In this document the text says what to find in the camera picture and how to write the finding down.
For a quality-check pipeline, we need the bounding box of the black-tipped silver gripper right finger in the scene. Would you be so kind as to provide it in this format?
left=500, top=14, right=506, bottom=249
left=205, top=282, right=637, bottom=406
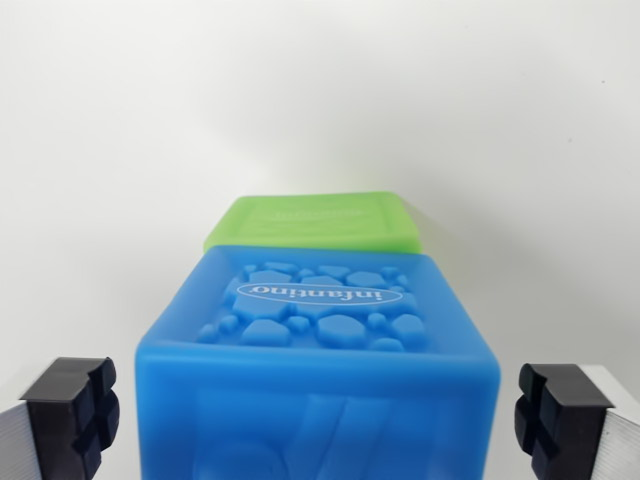
left=513, top=363, right=640, bottom=480

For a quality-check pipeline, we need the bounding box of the blue soft infantino cube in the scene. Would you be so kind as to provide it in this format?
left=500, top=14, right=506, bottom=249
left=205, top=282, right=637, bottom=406
left=135, top=244, right=502, bottom=480

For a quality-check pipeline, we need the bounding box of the black-tipped silver gripper left finger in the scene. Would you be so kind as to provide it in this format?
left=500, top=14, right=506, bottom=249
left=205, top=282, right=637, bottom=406
left=0, top=356, right=121, bottom=480

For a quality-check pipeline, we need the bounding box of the green soft infantino cube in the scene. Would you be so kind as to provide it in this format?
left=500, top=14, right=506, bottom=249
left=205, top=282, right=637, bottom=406
left=202, top=193, right=422, bottom=256

